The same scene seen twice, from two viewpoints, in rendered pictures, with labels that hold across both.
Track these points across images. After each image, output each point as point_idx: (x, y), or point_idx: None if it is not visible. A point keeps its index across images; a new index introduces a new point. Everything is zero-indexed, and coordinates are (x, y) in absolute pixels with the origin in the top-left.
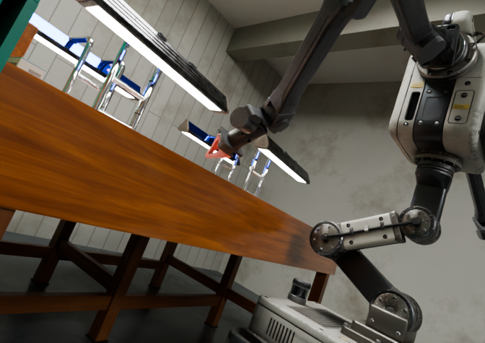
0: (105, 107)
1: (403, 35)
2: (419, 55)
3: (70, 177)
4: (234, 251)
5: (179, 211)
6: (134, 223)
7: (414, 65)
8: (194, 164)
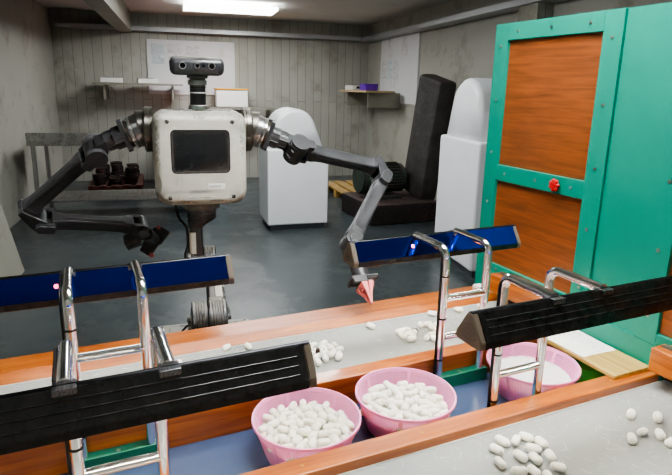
0: (492, 352)
1: (310, 155)
2: (298, 163)
3: None
4: None
5: None
6: None
7: (245, 134)
8: (395, 298)
